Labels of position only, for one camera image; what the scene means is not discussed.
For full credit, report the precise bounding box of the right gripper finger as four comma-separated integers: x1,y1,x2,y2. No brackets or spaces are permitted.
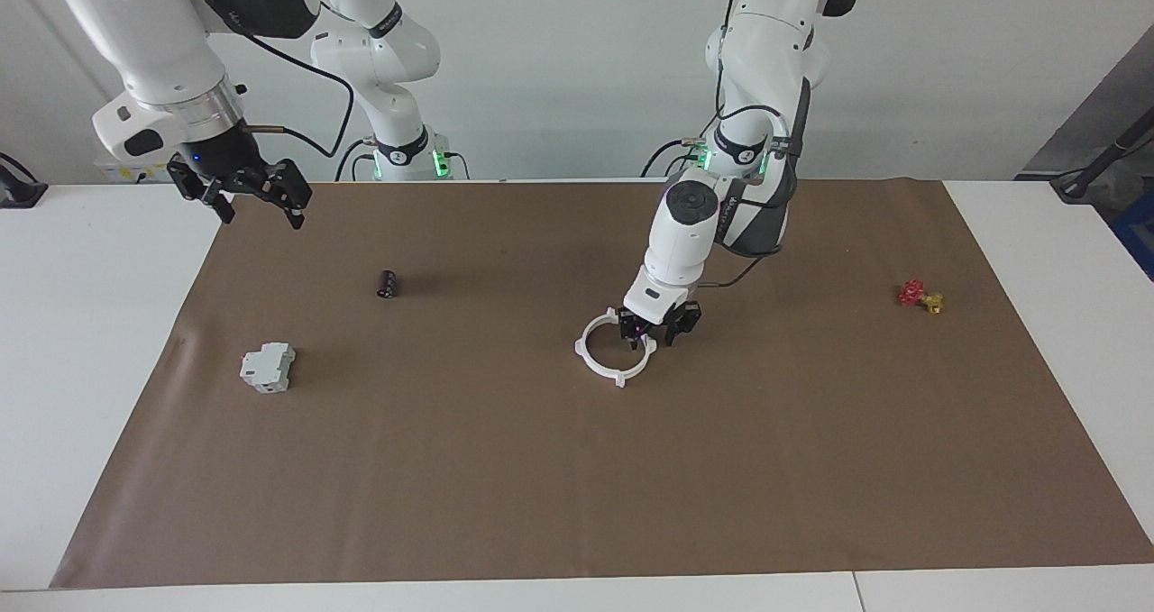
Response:
167,155,237,226
265,158,314,231

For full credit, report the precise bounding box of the white half pipe clamp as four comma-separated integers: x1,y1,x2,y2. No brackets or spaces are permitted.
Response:
615,310,659,388
575,307,629,389

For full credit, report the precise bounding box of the white box yellow label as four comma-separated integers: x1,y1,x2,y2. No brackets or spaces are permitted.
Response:
95,157,172,183

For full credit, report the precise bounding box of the black stand base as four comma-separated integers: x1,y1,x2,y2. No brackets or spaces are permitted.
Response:
0,152,48,209

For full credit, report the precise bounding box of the white circuit breaker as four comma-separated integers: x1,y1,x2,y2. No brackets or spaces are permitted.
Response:
239,342,297,395

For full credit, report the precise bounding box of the brown paper mat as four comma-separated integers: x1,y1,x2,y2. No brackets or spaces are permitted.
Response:
50,178,1154,590

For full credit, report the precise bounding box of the red handwheel brass valve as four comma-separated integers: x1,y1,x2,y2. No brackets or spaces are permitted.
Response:
897,279,946,315

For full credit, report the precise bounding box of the black tripod leg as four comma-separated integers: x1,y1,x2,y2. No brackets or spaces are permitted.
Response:
1050,107,1154,203

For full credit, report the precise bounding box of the grey slanted board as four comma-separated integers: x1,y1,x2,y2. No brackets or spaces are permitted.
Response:
1019,26,1154,180

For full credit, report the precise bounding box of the blue crate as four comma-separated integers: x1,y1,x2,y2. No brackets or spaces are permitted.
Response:
1111,193,1154,281

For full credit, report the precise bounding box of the black right base cable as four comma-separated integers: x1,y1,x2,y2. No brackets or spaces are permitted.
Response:
335,141,374,183

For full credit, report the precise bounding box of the black base cable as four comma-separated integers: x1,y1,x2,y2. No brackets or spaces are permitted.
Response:
335,141,374,183
640,137,706,178

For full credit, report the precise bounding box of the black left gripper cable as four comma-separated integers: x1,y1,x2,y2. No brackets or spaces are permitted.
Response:
703,0,799,288

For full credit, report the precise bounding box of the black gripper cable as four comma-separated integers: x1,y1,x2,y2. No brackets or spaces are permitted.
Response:
703,0,799,288
239,31,354,159

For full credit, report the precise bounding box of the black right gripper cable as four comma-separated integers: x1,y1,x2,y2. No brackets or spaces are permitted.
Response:
239,31,354,159

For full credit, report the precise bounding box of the black left base cable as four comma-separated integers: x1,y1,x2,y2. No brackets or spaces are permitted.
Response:
640,137,706,178

